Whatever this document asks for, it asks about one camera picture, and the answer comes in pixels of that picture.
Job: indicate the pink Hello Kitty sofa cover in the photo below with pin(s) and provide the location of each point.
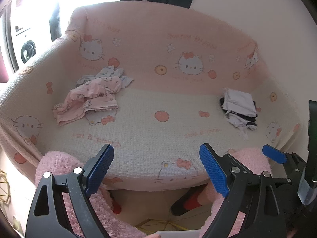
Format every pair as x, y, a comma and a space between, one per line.
181, 61

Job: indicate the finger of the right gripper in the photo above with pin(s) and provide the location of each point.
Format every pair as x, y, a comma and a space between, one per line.
274, 154

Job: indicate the black red slipper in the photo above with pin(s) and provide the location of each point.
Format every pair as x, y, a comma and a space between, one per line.
188, 201

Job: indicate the pink cartoon print pajama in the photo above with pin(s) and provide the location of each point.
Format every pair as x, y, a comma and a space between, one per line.
95, 95

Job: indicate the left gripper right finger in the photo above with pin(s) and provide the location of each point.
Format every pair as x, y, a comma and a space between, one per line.
243, 191

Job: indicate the folded white black clothes stack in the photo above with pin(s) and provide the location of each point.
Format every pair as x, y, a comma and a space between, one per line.
240, 110

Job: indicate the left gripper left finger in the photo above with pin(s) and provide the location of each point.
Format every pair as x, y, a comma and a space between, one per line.
48, 216

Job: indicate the grey white print garment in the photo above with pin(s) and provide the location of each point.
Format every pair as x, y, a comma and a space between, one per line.
107, 72

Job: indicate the washing machine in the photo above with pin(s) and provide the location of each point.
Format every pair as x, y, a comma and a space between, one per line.
30, 38

